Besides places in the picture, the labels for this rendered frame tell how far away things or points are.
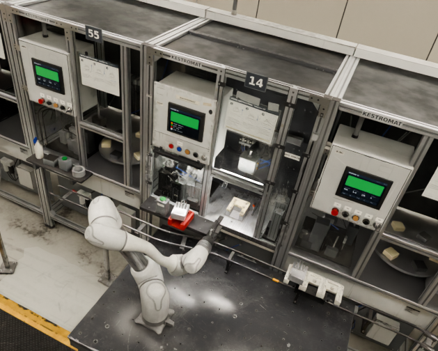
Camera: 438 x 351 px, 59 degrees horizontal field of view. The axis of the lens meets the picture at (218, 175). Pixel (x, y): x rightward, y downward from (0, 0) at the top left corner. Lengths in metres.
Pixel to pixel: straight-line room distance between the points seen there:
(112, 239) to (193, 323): 0.87
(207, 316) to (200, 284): 0.24
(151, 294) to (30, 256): 1.80
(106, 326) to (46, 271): 1.34
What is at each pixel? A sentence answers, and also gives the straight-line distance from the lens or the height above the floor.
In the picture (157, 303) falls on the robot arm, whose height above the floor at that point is 0.91.
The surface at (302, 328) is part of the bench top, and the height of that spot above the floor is 0.68.
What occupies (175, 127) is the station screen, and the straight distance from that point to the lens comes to 2.46.
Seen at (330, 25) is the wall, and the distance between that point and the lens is 5.69.
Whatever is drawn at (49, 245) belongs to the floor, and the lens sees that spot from 3.93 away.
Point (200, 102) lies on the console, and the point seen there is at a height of 1.79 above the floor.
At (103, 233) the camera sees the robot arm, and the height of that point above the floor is 1.45.
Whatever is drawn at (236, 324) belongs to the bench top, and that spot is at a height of 0.68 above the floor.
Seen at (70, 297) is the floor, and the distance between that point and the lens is 3.53.
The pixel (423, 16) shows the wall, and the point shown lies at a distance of 5.60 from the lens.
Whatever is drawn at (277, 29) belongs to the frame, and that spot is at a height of 2.08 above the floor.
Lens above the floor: 2.83
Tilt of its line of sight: 37 degrees down
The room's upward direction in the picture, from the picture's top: 9 degrees clockwise
